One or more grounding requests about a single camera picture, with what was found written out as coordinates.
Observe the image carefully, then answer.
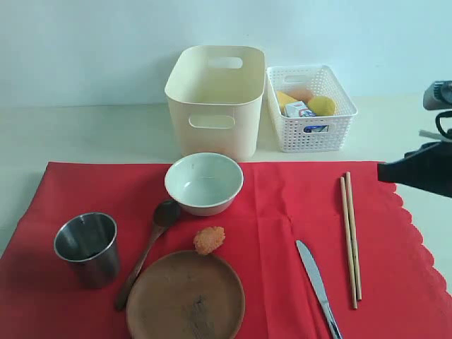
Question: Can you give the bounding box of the yellow cheese wedge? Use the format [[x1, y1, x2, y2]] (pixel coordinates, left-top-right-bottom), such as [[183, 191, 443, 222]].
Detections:
[[276, 90, 297, 116]]

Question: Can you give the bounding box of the blue white milk carton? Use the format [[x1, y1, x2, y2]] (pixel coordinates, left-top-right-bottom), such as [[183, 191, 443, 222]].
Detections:
[[283, 101, 329, 133]]

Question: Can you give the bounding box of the dark wooden spoon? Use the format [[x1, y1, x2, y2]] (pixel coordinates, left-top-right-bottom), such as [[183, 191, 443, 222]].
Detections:
[[114, 199, 181, 311]]

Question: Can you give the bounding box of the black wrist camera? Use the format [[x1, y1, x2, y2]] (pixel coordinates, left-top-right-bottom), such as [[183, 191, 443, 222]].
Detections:
[[423, 81, 452, 110]]

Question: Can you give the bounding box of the brown egg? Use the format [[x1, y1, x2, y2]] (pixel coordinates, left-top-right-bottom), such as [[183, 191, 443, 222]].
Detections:
[[289, 88, 314, 104]]

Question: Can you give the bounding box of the white perforated plastic basket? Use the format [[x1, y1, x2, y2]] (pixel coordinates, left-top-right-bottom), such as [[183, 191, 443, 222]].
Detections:
[[266, 65, 357, 153]]

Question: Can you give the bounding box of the cream plastic storage bin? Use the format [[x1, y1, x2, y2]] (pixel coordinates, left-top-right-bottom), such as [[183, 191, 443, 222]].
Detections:
[[165, 45, 266, 161]]

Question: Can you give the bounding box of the pale green ceramic bowl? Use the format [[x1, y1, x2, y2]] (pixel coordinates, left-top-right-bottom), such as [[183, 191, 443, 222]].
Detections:
[[165, 153, 244, 217]]

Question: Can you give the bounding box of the wooden chopstick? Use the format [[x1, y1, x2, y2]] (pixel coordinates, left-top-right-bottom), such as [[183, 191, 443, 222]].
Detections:
[[340, 177, 358, 309], [345, 172, 362, 301]]

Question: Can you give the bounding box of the silver table knife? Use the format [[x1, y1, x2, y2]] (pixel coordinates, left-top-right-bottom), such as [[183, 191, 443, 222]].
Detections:
[[295, 240, 343, 339]]

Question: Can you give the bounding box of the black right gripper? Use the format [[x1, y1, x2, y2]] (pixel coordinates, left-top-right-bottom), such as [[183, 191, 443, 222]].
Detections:
[[376, 142, 451, 198]]

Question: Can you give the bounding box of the stainless steel cup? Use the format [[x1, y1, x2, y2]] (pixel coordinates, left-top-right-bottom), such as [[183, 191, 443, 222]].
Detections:
[[54, 212, 120, 289]]

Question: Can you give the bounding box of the orange fried nugget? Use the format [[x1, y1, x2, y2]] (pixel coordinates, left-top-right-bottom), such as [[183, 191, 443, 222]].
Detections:
[[193, 227, 225, 255]]

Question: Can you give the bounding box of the yellow lemon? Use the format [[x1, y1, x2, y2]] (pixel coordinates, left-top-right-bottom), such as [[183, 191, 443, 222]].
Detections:
[[307, 96, 335, 117]]

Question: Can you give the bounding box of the brown round plate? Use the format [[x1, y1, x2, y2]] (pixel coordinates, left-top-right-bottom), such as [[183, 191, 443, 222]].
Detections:
[[126, 250, 245, 338]]

